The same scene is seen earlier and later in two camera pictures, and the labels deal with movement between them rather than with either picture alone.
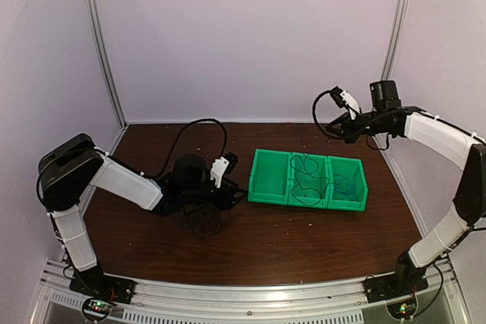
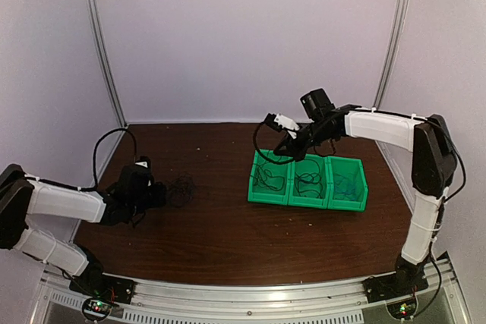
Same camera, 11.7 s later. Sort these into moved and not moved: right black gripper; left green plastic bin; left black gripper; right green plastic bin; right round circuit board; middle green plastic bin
Moved: right black gripper; left black gripper
Not moved: right green plastic bin; left green plastic bin; right round circuit board; middle green plastic bin
